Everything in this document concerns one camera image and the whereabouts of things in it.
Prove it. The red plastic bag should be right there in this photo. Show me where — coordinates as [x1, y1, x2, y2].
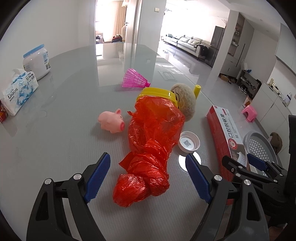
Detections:
[113, 96, 185, 207]

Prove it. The yellow cylinder toy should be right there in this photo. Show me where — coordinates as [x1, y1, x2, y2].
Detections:
[194, 85, 201, 99]

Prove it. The red soda can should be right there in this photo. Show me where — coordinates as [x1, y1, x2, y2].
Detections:
[0, 101, 8, 123]

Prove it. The beige plush sloth toy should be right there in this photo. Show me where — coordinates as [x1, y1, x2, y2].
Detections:
[171, 83, 196, 122]

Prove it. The white bottle cap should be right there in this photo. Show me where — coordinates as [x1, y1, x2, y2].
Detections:
[178, 131, 200, 153]

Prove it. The red white toothpaste box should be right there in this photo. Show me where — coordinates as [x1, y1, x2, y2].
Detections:
[206, 105, 251, 205]

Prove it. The white low cabinet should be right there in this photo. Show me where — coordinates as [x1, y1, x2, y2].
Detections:
[250, 83, 291, 142]

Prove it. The pink rubber pig toy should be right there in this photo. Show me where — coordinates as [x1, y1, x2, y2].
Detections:
[98, 109, 125, 133]

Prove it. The dark tall cabinet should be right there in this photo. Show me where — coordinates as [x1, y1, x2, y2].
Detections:
[205, 26, 225, 67]

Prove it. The grey perforated trash basket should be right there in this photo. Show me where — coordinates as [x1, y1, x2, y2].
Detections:
[243, 131, 278, 164]

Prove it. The pink plastic stool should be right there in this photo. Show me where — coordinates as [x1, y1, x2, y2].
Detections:
[242, 105, 257, 123]

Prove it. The brown bag on floor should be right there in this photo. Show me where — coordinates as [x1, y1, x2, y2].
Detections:
[270, 132, 282, 155]

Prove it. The grey sofa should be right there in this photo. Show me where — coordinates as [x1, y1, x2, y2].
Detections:
[163, 34, 210, 60]

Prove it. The white jar blue lid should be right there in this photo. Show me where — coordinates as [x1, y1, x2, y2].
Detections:
[23, 44, 51, 80]

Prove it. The black shoe rack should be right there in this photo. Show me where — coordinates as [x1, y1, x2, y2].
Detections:
[237, 70, 262, 100]

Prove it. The yellow plastic container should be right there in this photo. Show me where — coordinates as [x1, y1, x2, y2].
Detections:
[136, 87, 179, 108]

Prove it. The pink plastic shuttlecock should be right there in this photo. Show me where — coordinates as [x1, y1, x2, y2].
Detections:
[122, 68, 151, 88]

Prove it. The white blue tissue pack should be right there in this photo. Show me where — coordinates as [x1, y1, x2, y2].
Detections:
[1, 69, 39, 116]

